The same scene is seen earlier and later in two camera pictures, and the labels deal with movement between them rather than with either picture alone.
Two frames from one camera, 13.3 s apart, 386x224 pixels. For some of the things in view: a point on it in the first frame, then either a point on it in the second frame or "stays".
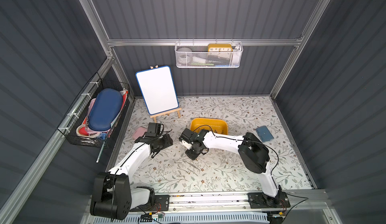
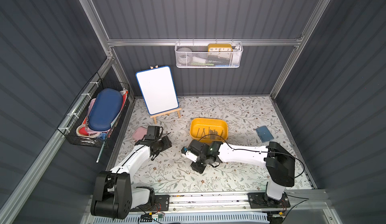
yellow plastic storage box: [216, 126] stays
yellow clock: [219, 47] stays
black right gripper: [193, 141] -> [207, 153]
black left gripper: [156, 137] stays
